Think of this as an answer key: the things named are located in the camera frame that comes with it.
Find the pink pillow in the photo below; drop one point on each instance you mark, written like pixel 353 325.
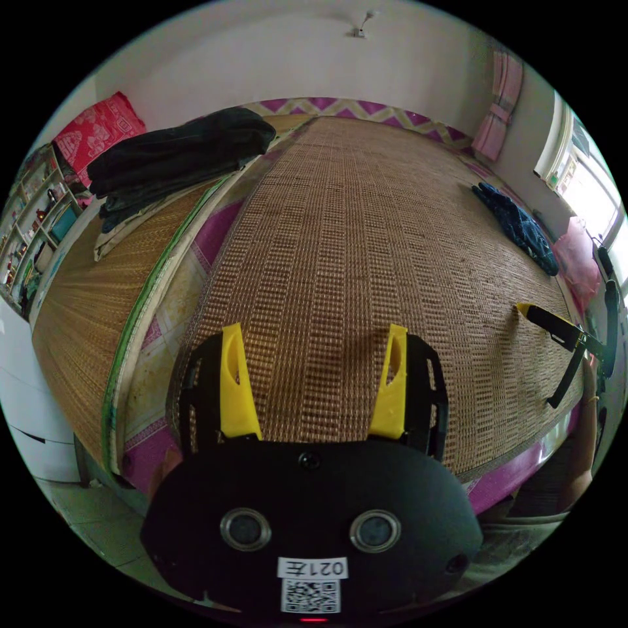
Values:
pixel 576 267

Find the white shelf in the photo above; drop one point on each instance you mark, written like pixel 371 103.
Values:
pixel 34 221

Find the bed with woven mat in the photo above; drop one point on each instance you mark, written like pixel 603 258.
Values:
pixel 353 255

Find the window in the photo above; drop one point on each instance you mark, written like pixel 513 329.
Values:
pixel 579 176

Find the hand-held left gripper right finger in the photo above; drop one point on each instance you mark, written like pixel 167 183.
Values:
pixel 392 407

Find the person's right hand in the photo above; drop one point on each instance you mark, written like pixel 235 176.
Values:
pixel 590 382

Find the red printed carton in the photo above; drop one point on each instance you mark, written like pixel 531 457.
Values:
pixel 95 132

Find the pile of clothes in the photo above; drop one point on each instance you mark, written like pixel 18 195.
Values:
pixel 176 152

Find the dark blue patterned garment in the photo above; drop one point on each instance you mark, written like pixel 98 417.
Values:
pixel 520 228

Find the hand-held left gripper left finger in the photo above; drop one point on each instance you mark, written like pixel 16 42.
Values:
pixel 236 392

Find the white cupboard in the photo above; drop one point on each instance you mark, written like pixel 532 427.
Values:
pixel 29 407

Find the pink curtain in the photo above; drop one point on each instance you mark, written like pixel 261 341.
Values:
pixel 498 113

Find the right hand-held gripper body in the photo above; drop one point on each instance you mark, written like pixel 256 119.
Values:
pixel 569 373

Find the person's right forearm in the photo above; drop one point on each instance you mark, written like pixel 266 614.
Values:
pixel 581 456

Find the person's body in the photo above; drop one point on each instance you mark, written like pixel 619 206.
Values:
pixel 537 483

